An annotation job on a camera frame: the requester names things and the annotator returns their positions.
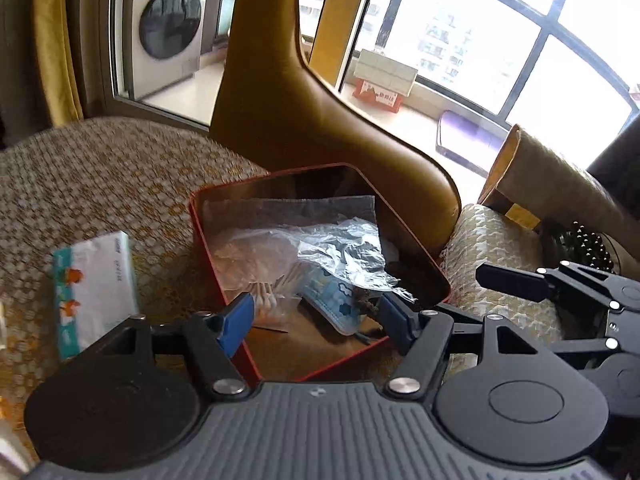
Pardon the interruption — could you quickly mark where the red white cardboard box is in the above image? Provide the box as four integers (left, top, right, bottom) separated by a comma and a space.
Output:
352, 78, 404, 114

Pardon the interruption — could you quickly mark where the black bead string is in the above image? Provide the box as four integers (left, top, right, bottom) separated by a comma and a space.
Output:
549, 219, 622, 276

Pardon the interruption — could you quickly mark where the blue white packet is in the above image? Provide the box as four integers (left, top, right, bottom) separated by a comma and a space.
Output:
299, 266, 364, 336

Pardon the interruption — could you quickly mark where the tan leather chair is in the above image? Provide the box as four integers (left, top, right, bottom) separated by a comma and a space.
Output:
209, 0, 462, 257

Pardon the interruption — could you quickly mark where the teal white tissue pack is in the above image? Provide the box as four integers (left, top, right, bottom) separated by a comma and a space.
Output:
52, 231, 140, 361

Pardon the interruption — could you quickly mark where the silver washing machine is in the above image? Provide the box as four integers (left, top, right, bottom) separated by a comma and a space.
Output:
122, 0, 206, 101

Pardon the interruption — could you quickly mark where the red storage box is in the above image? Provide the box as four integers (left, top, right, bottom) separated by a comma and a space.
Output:
189, 165, 450, 384

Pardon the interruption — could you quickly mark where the woven pattern cushion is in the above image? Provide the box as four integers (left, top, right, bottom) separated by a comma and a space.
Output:
478, 125, 639, 280

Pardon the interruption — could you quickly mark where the purple rolled mat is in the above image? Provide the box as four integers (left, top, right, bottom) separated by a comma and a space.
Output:
435, 110, 506, 178

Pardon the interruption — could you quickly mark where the yellow curtain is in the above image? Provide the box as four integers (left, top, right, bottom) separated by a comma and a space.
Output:
32, 0, 84, 127

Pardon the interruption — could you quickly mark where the clear plastic bag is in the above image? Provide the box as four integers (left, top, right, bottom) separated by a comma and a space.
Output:
202, 195, 416, 328

